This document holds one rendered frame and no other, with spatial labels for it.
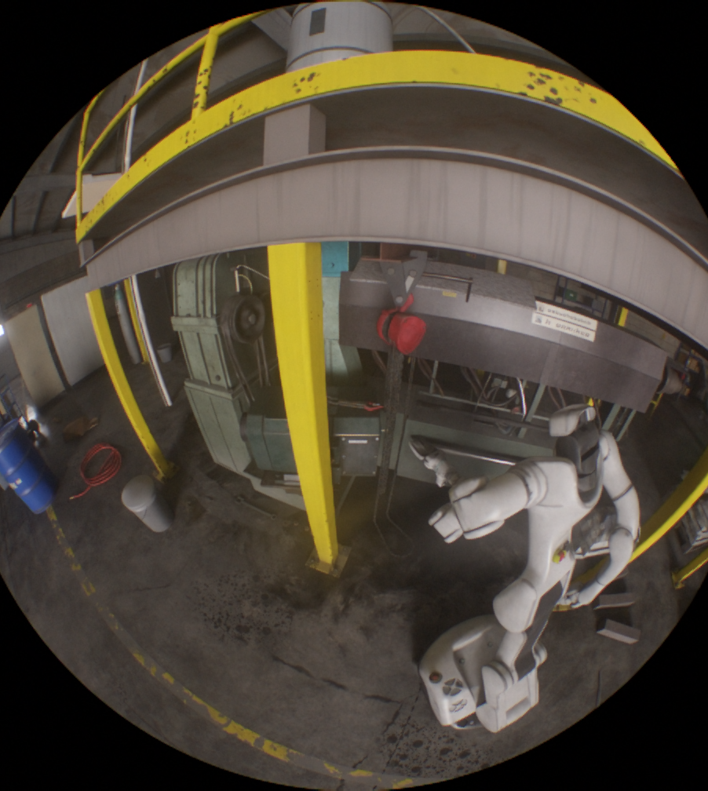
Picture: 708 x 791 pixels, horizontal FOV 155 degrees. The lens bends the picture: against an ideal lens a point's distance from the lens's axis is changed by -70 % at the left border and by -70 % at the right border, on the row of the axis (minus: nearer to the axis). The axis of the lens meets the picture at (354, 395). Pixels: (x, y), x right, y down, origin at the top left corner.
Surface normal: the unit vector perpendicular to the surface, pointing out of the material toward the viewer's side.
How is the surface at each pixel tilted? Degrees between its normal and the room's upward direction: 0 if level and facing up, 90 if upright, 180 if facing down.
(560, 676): 0
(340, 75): 90
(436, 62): 90
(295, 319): 90
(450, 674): 0
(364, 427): 45
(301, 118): 90
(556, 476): 75
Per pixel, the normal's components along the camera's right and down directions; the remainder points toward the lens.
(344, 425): 0.01, -0.20
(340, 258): -0.34, 0.51
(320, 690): 0.01, -0.83
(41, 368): 0.94, 0.20
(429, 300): -0.33, 0.33
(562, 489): -0.75, 0.09
